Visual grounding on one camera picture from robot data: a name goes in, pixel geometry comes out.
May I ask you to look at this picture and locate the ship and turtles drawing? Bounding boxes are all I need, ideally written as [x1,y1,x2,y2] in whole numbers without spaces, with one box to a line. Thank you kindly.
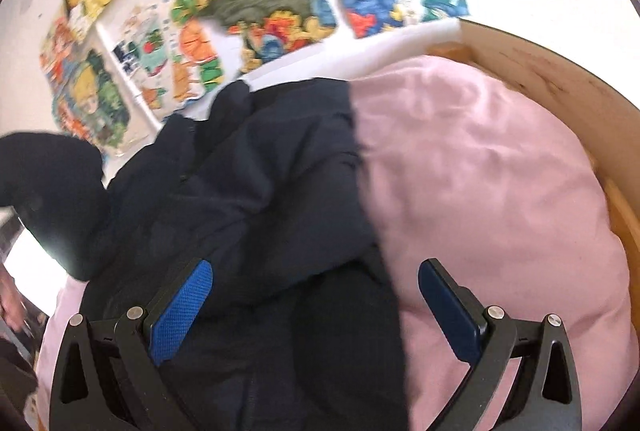
[107,0,228,119]

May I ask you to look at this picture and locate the orange-haired girl drawing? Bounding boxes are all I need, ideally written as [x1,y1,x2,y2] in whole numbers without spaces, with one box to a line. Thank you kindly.
[39,17,87,84]

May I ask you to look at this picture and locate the wooden bed frame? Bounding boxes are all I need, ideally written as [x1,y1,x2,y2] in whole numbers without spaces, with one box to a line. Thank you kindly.
[425,21,640,262]

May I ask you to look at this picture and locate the blond child drawing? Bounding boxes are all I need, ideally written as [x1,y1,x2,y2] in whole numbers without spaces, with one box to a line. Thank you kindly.
[50,47,133,154]

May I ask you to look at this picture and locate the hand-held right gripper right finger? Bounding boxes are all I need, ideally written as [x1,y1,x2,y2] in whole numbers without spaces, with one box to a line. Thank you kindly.
[417,257,583,431]

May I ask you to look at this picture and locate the pink blanket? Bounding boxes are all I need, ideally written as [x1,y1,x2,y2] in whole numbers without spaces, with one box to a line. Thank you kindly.
[37,55,633,431]

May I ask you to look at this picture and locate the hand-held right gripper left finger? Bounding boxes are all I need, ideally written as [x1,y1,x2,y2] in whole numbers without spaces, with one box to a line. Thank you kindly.
[48,256,214,431]

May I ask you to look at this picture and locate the bright window with bars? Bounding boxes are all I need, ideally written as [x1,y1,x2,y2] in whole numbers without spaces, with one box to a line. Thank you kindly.
[0,206,68,318]

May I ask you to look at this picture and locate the black pants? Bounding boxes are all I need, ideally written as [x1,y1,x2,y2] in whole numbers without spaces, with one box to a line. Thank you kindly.
[0,78,412,431]

